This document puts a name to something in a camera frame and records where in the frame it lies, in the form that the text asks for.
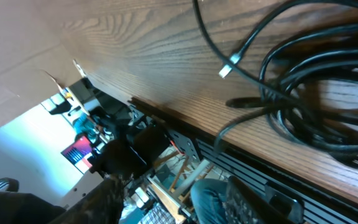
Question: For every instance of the person in blue jeans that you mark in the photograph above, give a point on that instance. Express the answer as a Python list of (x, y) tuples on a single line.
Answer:
[(208, 197)]

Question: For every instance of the red monitor screen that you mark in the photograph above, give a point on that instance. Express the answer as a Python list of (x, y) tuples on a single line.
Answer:
[(78, 153)]

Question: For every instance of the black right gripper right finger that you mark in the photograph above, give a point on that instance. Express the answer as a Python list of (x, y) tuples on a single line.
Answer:
[(243, 206)]

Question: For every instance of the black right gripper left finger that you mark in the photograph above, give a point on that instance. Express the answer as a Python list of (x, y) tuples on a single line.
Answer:
[(102, 205)]

